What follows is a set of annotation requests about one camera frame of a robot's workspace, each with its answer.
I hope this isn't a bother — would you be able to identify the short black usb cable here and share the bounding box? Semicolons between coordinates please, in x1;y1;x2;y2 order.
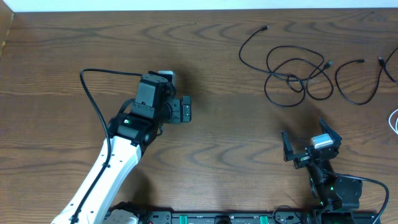
334;46;398;106

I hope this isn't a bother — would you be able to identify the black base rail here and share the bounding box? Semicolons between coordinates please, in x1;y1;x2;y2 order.
105;202;382;224

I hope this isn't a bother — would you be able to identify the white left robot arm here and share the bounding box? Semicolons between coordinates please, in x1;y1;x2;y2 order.
52;96;192;224

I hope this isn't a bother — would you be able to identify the white usb cable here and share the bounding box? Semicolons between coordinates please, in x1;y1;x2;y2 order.
387;108;398;135

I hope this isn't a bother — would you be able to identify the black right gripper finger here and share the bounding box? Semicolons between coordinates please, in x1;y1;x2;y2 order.
281;130;294;162
319;118;342;142

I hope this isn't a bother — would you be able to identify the black left camera cable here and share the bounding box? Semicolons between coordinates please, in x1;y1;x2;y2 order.
70;68;144;224

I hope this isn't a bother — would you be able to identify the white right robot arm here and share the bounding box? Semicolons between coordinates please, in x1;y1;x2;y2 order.
281;119;380;223

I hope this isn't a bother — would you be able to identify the long black usb cable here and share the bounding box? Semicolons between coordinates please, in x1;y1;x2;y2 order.
238;25;335;108

